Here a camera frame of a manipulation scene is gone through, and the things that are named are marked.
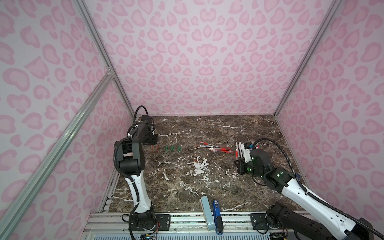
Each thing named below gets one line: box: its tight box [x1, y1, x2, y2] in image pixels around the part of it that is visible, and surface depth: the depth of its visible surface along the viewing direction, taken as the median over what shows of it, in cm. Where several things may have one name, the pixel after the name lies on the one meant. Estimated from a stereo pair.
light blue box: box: [200, 195, 217, 232], surface depth 74 cm
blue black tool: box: [212, 199, 224, 235], surface depth 73 cm
